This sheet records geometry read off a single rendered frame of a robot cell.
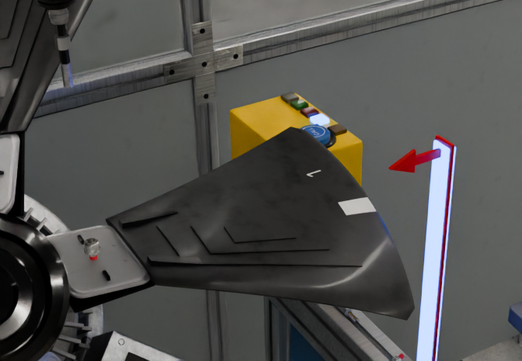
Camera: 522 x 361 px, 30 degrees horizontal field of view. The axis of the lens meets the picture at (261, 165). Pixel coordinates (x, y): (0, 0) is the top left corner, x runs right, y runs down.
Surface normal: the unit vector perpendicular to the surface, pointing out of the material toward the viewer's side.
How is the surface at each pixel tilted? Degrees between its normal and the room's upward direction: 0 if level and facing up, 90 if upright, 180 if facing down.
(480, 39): 90
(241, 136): 90
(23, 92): 41
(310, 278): 22
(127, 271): 7
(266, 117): 0
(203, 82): 90
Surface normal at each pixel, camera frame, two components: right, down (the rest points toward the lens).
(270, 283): 0.29, -0.70
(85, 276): 0.08, -0.89
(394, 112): 0.49, 0.43
